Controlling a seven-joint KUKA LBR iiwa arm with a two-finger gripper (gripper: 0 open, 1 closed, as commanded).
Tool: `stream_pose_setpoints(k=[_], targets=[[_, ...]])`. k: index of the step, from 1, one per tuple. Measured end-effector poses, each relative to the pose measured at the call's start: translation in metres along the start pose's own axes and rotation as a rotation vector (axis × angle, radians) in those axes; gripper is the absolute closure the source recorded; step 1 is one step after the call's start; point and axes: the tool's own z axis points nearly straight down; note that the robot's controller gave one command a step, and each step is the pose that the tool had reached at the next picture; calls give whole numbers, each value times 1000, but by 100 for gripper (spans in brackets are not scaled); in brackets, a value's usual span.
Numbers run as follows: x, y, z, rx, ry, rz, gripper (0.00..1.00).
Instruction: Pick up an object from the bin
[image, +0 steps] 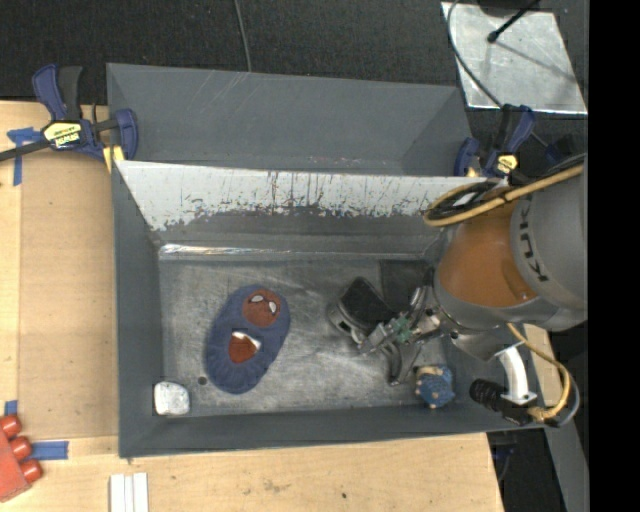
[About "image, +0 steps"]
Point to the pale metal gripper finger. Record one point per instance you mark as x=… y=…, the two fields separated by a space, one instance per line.
x=375 y=340
x=403 y=365

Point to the blue slipper with red faces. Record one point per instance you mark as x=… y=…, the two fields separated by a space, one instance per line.
x=235 y=370

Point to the blue toy figure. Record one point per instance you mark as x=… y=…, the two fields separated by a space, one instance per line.
x=436 y=387

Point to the pale wood board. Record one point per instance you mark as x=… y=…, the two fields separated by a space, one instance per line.
x=70 y=300

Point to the white crumpled lump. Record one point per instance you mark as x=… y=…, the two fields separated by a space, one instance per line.
x=171 y=398

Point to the black cylinder on white bracket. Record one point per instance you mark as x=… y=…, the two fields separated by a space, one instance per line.
x=515 y=380

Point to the grey metal bin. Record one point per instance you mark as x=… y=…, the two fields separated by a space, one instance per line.
x=320 y=125

